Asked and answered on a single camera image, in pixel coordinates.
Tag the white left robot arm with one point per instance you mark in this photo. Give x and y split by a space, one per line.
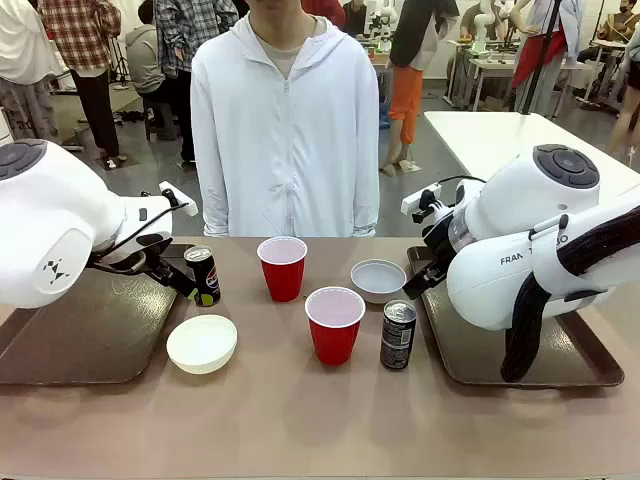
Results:
45 225

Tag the person's left forearm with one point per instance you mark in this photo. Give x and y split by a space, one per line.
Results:
365 205

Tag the red plastic cup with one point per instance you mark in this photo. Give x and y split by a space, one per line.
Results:
334 335
282 275

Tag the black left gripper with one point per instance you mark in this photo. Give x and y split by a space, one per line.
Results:
155 255

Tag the white bowl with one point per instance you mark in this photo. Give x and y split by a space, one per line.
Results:
202 342

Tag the figure with red skirt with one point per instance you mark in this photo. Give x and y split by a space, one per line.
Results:
545 45

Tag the person in grey hoodie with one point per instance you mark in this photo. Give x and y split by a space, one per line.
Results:
145 60

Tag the masked person in brown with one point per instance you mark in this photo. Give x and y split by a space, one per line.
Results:
620 22

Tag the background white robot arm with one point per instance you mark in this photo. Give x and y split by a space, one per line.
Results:
487 20

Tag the person in red plaid shirt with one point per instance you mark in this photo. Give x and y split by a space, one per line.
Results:
85 45

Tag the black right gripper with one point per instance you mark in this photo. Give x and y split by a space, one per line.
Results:
439 245

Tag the black white-text drink can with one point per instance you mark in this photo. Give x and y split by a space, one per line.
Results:
398 335

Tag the person in white shirt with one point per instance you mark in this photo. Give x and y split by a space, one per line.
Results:
22 55

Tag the black Pepsi can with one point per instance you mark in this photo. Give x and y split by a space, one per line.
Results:
206 280

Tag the dark stool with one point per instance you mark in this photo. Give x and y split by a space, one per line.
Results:
160 117

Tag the person in orange trousers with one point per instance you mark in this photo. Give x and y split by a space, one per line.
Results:
415 60

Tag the background grey table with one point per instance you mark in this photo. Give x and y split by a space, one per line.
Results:
492 65

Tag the white table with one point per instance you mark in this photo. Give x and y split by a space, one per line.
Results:
490 140

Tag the black pole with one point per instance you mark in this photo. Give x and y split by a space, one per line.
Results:
542 55

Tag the brown plastic tray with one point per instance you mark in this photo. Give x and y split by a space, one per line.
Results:
90 330
475 355

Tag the white cylindrical appliance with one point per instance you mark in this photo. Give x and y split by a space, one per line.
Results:
4 122

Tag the grey-white bowl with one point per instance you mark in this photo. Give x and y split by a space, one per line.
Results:
377 280

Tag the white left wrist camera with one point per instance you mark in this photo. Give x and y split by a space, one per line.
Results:
179 199

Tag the person in blue plaid shirt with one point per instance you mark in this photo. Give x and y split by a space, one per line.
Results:
195 30

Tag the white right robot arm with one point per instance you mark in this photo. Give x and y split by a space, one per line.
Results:
505 280

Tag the person in white hoodie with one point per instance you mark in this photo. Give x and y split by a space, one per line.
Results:
285 140

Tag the person's right forearm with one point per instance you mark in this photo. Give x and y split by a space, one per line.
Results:
215 205

